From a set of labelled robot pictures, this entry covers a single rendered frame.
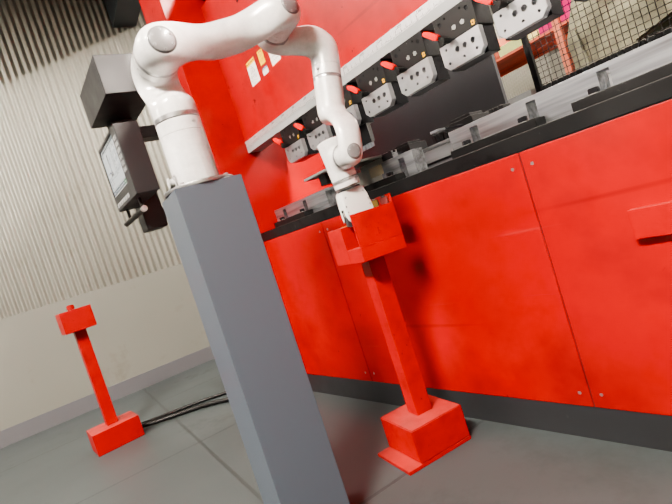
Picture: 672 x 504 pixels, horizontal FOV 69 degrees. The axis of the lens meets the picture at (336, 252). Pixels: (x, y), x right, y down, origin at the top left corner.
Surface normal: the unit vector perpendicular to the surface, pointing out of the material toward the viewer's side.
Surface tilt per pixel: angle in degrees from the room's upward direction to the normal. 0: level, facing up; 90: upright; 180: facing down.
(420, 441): 90
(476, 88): 90
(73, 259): 90
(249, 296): 90
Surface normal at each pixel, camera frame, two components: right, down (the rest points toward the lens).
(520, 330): -0.76, 0.28
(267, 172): 0.57, -0.14
